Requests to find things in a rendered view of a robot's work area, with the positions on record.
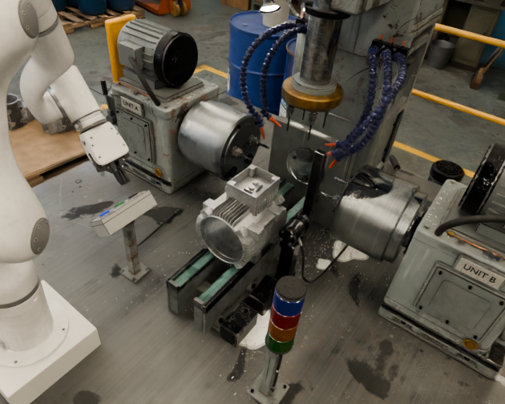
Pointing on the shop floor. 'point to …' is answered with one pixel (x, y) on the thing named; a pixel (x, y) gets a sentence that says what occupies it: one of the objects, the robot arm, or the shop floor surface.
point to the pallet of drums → (88, 10)
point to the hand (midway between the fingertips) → (122, 176)
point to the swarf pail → (439, 54)
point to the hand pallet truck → (167, 6)
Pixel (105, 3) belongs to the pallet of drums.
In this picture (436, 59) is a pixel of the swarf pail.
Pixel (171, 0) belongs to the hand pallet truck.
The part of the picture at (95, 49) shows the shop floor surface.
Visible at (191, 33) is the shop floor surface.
